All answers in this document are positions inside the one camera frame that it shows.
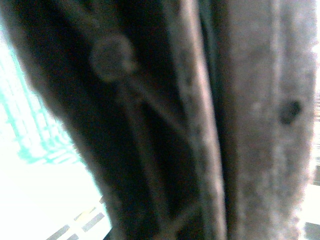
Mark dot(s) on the light blue plastic basket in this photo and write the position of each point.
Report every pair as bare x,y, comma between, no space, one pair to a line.
46,192

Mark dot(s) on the brown basket handle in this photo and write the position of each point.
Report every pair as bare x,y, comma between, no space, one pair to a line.
195,117

